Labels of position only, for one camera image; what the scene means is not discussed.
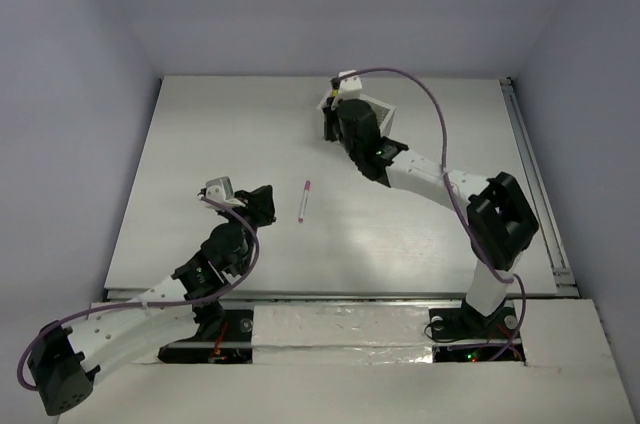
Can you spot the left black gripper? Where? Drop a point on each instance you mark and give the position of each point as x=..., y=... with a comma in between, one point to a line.
x=254, y=201

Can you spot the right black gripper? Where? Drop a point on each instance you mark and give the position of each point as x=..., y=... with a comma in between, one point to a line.
x=331, y=115

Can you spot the purple capped white marker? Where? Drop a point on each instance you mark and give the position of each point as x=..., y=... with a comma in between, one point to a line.
x=304, y=201

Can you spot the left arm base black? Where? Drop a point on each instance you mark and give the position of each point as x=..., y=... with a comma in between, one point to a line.
x=224, y=340

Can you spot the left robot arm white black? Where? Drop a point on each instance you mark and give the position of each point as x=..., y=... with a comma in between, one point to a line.
x=70, y=356

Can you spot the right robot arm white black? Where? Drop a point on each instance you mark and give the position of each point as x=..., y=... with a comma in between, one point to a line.
x=495, y=213

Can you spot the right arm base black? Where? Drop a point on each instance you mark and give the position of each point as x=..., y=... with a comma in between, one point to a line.
x=461, y=335

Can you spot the white two-compartment pen holder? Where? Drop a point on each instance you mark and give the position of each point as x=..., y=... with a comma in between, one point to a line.
x=385, y=116

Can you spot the white foam block centre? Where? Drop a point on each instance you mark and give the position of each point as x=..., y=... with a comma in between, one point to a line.
x=340, y=334

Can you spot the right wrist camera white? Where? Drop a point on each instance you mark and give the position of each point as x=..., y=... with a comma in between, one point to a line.
x=348, y=84

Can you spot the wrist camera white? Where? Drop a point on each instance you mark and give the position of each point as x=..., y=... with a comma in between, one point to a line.
x=348, y=84
x=219, y=191

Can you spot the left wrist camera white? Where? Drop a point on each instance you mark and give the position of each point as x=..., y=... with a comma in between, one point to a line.
x=219, y=191

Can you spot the aluminium rail front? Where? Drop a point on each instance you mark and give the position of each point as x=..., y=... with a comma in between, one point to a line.
x=314, y=296

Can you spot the aluminium rail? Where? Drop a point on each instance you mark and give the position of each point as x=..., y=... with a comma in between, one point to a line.
x=314, y=296
x=565, y=282

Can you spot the aluminium rail right side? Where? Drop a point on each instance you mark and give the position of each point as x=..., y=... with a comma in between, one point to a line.
x=565, y=282

